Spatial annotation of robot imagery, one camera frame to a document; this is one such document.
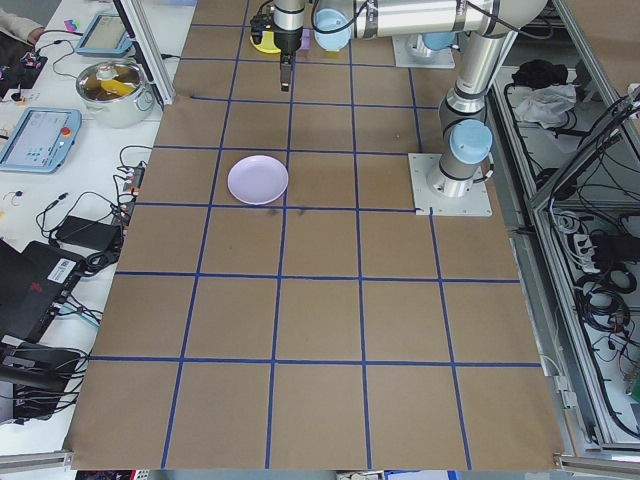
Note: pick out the purple plate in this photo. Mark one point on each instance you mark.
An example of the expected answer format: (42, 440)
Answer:
(258, 180)

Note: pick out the yellow plate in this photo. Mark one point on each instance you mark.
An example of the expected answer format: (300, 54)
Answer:
(265, 46)

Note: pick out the beige sleeved person forearm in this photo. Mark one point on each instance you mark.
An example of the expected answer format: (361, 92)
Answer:
(15, 22)

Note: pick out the steel cooking pot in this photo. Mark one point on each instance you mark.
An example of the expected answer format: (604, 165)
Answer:
(120, 112)

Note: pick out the aluminium profile rail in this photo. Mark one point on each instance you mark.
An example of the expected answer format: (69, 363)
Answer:
(600, 465)
(35, 460)

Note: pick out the glass pot lid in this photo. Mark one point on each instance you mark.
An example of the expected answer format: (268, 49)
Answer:
(90, 80)

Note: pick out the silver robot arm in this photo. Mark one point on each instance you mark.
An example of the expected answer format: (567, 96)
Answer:
(435, 41)
(472, 75)

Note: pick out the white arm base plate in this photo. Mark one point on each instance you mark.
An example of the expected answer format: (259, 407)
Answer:
(422, 195)
(440, 61)

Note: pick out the black power adapter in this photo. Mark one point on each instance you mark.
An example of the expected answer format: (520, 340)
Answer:
(85, 232)

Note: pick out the black electronic device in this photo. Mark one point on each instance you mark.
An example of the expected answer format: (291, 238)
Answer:
(35, 375)

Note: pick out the V-shaped metal bar frame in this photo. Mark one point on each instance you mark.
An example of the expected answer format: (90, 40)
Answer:
(545, 310)

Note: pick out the white cloth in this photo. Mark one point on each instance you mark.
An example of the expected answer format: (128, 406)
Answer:
(545, 105)

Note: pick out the black cloth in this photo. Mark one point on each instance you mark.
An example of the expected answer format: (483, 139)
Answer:
(542, 72)

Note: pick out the black power strip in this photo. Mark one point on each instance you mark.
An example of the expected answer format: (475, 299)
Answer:
(131, 200)

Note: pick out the colourful sticky notes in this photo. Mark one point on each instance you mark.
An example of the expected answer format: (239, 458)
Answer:
(72, 23)

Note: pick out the aluminium frame post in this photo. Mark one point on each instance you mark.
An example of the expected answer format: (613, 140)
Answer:
(150, 55)

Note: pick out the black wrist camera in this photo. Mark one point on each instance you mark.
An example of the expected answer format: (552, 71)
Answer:
(261, 25)

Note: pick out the purple foam block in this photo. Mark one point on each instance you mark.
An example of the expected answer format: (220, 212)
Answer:
(306, 40)

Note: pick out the light blue teach pendant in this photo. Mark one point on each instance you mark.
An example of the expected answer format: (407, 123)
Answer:
(105, 35)
(37, 140)

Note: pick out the white power strip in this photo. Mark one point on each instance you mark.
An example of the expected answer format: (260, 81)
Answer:
(582, 247)

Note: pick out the black laptop computer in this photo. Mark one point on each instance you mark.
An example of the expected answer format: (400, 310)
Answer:
(30, 285)

